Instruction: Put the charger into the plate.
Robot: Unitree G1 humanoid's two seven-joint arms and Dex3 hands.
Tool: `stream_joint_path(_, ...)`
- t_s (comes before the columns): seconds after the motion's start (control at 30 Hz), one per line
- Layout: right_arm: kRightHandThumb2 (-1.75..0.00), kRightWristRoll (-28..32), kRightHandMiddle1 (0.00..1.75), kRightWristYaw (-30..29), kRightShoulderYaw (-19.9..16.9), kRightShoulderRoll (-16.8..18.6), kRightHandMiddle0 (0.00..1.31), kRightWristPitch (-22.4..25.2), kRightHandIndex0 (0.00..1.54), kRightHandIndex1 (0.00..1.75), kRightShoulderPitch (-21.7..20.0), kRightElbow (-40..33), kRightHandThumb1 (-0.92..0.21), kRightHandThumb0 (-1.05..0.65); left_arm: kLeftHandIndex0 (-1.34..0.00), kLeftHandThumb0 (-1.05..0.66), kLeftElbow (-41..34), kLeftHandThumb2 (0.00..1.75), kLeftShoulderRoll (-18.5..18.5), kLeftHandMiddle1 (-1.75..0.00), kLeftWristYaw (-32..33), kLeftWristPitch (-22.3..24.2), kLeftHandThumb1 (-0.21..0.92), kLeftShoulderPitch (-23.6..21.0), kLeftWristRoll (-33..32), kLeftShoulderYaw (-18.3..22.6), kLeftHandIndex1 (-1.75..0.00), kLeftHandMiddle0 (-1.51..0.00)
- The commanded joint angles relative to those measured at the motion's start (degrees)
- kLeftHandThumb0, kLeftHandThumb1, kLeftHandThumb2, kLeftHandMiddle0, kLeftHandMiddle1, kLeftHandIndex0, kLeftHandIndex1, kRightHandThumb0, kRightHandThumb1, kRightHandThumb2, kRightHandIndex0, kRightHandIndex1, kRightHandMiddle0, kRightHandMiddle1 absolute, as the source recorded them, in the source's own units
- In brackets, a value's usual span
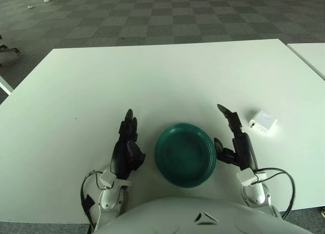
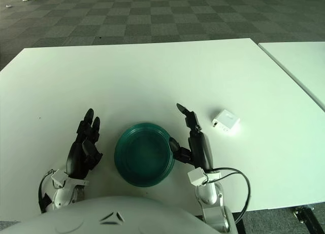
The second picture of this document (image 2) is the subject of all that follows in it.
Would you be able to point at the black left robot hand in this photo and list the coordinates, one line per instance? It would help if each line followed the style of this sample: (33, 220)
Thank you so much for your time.
(79, 152)

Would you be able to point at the dark green round plate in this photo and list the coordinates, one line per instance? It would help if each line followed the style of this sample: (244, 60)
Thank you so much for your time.
(143, 155)

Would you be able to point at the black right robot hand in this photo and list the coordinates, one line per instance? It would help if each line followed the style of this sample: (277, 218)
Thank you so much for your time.
(201, 147)

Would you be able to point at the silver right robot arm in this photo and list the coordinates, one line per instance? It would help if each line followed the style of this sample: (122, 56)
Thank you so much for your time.
(212, 203)

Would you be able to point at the white robot torso shell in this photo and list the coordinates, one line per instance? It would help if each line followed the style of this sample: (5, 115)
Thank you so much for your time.
(101, 218)

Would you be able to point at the white charger block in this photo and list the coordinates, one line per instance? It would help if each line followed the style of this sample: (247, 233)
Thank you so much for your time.
(227, 121)

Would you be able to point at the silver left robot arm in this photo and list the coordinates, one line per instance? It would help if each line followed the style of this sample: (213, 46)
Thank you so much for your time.
(63, 191)

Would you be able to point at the black table foot with caster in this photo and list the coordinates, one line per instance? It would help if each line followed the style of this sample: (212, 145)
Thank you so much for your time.
(308, 218)

